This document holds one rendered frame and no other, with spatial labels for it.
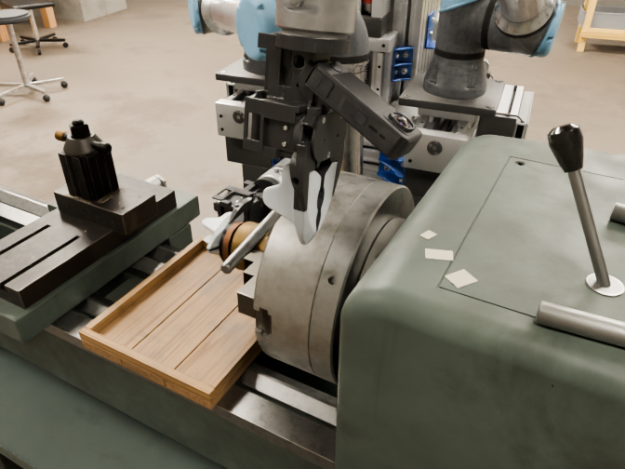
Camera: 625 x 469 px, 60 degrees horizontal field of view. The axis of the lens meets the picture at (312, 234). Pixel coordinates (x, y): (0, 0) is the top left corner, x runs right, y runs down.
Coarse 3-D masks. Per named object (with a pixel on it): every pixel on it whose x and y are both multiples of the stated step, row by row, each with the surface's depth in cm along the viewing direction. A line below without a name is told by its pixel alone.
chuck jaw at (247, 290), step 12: (252, 252) 87; (252, 264) 84; (252, 276) 82; (240, 288) 79; (252, 288) 79; (240, 300) 79; (252, 300) 77; (240, 312) 80; (252, 312) 79; (264, 312) 75; (264, 324) 76
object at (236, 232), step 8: (232, 224) 92; (240, 224) 92; (248, 224) 90; (256, 224) 90; (224, 232) 91; (232, 232) 90; (240, 232) 89; (248, 232) 89; (224, 240) 90; (232, 240) 90; (240, 240) 88; (264, 240) 88; (224, 248) 90; (232, 248) 89; (256, 248) 88; (224, 256) 91; (240, 264) 90
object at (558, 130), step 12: (552, 132) 53; (564, 132) 52; (576, 132) 52; (552, 144) 53; (564, 144) 52; (576, 144) 52; (564, 156) 53; (576, 156) 53; (564, 168) 54; (576, 168) 53
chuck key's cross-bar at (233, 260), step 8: (272, 216) 60; (280, 216) 61; (264, 224) 58; (272, 224) 59; (256, 232) 57; (264, 232) 58; (248, 240) 56; (256, 240) 56; (240, 248) 54; (248, 248) 55; (232, 256) 53; (240, 256) 54; (224, 264) 52; (232, 264) 53; (224, 272) 53
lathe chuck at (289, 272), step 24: (336, 192) 76; (360, 192) 75; (336, 216) 72; (288, 240) 73; (312, 240) 71; (264, 264) 73; (288, 264) 72; (312, 264) 71; (264, 288) 73; (288, 288) 72; (312, 288) 70; (288, 312) 72; (264, 336) 77; (288, 336) 74; (288, 360) 79
